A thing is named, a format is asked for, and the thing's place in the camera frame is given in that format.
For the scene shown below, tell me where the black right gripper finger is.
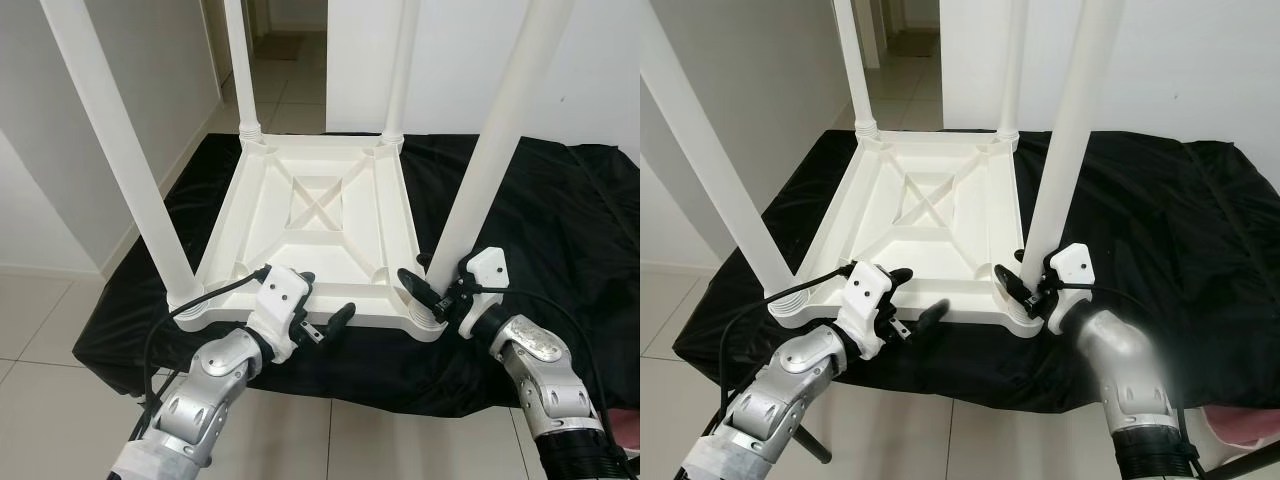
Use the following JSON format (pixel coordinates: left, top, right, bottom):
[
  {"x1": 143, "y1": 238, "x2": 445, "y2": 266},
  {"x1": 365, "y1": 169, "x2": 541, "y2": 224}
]
[
  {"x1": 397, "y1": 267, "x2": 443, "y2": 313},
  {"x1": 994, "y1": 262, "x2": 1033, "y2": 303}
]

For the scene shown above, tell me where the white plastic table top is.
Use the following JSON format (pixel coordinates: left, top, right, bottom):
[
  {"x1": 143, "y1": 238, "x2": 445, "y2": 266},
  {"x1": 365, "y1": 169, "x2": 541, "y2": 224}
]
[
  {"x1": 768, "y1": 130, "x2": 1053, "y2": 337},
  {"x1": 165, "y1": 133, "x2": 453, "y2": 345}
]

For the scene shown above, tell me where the white plastic table leg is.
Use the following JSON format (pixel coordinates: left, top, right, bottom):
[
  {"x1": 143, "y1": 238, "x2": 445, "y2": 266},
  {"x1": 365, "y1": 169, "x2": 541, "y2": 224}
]
[
  {"x1": 222, "y1": 0, "x2": 264, "y2": 143},
  {"x1": 425, "y1": 0, "x2": 578, "y2": 293},
  {"x1": 1020, "y1": 0, "x2": 1128, "y2": 269},
  {"x1": 832, "y1": 0, "x2": 880, "y2": 141},
  {"x1": 380, "y1": 0, "x2": 422, "y2": 148},
  {"x1": 38, "y1": 0, "x2": 208, "y2": 313},
  {"x1": 640, "y1": 18, "x2": 808, "y2": 309},
  {"x1": 996, "y1": 0, "x2": 1032, "y2": 143}
]

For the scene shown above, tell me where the black metal table leg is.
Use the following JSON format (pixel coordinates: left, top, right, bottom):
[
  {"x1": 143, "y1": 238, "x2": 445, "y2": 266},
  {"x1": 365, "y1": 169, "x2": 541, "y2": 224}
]
[
  {"x1": 790, "y1": 420, "x2": 834, "y2": 465},
  {"x1": 1195, "y1": 440, "x2": 1280, "y2": 480}
]

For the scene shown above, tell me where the pink round object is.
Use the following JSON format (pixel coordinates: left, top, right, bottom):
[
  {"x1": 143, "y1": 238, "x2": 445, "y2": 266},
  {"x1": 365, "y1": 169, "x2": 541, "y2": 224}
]
[
  {"x1": 600, "y1": 408, "x2": 641, "y2": 451},
  {"x1": 1195, "y1": 405, "x2": 1280, "y2": 447}
]

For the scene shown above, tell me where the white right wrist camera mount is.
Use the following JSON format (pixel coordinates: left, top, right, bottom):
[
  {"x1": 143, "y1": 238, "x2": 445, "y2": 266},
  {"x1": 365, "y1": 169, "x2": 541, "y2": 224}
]
[
  {"x1": 1044, "y1": 243, "x2": 1097, "y2": 334},
  {"x1": 457, "y1": 246, "x2": 510, "y2": 333}
]

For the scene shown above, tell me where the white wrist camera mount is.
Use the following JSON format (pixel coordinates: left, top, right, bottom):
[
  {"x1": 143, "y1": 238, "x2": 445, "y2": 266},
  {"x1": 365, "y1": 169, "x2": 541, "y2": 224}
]
[
  {"x1": 457, "y1": 246, "x2": 510, "y2": 333},
  {"x1": 245, "y1": 265, "x2": 317, "y2": 364},
  {"x1": 1044, "y1": 243, "x2": 1097, "y2": 334},
  {"x1": 835, "y1": 262, "x2": 895, "y2": 361}
]

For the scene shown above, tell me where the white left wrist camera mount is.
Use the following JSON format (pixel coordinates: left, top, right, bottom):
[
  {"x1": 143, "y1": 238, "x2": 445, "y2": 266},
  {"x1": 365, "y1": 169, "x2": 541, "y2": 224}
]
[
  {"x1": 835, "y1": 262, "x2": 895, "y2": 361},
  {"x1": 245, "y1": 265, "x2": 317, "y2": 364}
]

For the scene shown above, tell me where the white door frame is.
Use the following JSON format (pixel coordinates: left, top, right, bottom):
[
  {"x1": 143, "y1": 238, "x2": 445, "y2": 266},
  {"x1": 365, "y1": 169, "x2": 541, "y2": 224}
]
[
  {"x1": 205, "y1": 0, "x2": 256, "y2": 101},
  {"x1": 850, "y1": 0, "x2": 887, "y2": 71}
]

